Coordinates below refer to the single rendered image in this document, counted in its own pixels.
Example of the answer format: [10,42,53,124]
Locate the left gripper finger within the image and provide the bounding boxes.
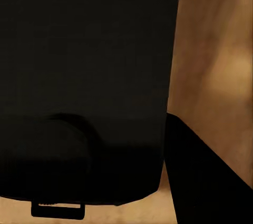
[164,113,253,224]

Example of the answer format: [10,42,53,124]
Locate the digital camera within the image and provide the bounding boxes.
[0,0,179,220]

